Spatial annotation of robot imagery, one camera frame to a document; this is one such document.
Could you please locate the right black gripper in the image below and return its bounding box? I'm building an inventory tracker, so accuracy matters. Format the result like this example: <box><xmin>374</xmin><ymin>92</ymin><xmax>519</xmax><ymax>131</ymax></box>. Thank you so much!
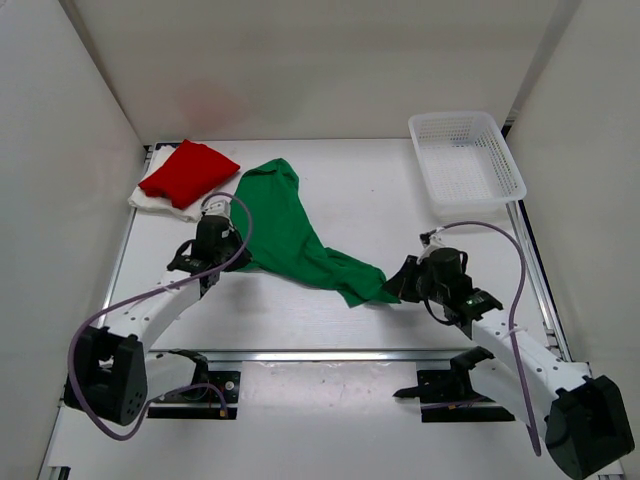
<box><xmin>383</xmin><ymin>256</ymin><xmax>448</xmax><ymax>305</ymax></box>

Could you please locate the green t shirt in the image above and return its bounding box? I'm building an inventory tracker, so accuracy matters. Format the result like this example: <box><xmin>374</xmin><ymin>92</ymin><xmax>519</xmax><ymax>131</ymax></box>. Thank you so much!
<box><xmin>231</xmin><ymin>158</ymin><xmax>400</xmax><ymax>308</ymax></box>

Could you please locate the red t shirt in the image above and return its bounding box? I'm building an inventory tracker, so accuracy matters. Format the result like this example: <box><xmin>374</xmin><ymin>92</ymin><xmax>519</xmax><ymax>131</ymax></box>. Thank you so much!
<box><xmin>138</xmin><ymin>140</ymin><xmax>240</xmax><ymax>210</ymax></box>

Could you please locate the white t shirt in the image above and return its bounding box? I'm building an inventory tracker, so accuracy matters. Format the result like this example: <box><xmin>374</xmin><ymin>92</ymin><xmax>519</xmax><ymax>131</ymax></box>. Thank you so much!
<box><xmin>128</xmin><ymin>145</ymin><xmax>205</xmax><ymax>222</ymax></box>

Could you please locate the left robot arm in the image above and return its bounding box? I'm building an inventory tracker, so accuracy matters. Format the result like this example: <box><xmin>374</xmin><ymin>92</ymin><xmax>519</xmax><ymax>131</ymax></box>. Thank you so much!
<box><xmin>63</xmin><ymin>213</ymin><xmax>251</xmax><ymax>428</ymax></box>

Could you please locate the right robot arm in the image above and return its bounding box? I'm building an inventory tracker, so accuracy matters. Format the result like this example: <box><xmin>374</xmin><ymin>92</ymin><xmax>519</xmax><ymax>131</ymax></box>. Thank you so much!
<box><xmin>383</xmin><ymin>247</ymin><xmax>635</xmax><ymax>479</ymax></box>

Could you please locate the white plastic basket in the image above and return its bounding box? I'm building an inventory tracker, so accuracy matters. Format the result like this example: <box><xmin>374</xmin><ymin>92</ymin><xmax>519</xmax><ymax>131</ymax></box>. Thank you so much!
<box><xmin>408</xmin><ymin>111</ymin><xmax>527</xmax><ymax>219</ymax></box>

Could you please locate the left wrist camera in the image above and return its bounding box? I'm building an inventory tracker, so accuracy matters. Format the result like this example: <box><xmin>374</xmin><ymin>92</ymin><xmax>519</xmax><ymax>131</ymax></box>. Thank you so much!
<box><xmin>201</xmin><ymin>198</ymin><xmax>231</xmax><ymax>218</ymax></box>

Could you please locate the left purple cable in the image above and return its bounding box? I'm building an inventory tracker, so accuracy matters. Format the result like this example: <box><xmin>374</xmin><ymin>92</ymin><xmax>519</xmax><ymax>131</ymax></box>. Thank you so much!
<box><xmin>67</xmin><ymin>191</ymin><xmax>253</xmax><ymax>441</ymax></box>

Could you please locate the purple cable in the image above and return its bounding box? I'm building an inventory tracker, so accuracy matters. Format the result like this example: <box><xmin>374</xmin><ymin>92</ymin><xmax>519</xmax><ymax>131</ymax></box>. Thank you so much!
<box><xmin>419</xmin><ymin>221</ymin><xmax>543</xmax><ymax>457</ymax></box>
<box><xmin>67</xmin><ymin>191</ymin><xmax>253</xmax><ymax>441</ymax></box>

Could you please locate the aluminium table rail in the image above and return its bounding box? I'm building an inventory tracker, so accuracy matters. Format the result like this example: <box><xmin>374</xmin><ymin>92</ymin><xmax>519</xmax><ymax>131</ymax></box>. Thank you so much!
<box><xmin>204</xmin><ymin>349</ymin><xmax>461</xmax><ymax>363</ymax></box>

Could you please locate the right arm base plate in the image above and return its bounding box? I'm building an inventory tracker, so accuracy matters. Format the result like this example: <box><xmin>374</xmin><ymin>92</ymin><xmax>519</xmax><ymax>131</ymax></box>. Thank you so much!
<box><xmin>393</xmin><ymin>367</ymin><xmax>515</xmax><ymax>423</ymax></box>

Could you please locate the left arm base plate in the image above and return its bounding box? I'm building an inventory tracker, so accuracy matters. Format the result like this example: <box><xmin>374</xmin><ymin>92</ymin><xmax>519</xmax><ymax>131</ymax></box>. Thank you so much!
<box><xmin>147</xmin><ymin>362</ymin><xmax>241</xmax><ymax>421</ymax></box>

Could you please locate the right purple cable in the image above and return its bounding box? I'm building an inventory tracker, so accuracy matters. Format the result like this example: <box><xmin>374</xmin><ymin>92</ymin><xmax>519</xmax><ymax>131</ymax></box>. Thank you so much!
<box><xmin>419</xmin><ymin>221</ymin><xmax>543</xmax><ymax>457</ymax></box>

